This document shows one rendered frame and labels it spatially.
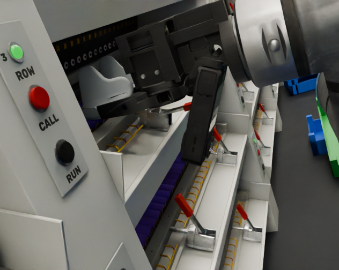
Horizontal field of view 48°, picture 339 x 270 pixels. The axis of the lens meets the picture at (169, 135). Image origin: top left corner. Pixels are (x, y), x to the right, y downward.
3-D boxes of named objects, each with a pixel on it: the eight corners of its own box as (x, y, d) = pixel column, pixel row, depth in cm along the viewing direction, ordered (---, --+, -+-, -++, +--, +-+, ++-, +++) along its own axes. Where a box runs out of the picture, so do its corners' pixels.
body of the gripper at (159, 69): (133, 29, 45) (232, -6, 40) (158, 97, 47) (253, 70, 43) (107, 40, 38) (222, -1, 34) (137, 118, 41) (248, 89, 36)
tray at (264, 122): (274, 120, 162) (278, 89, 156) (268, 196, 109) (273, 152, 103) (227, 115, 167) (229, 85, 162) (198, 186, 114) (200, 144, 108)
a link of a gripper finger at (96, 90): (53, 75, 44) (125, 50, 42) (73, 122, 46) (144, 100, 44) (41, 82, 41) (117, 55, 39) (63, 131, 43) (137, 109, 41)
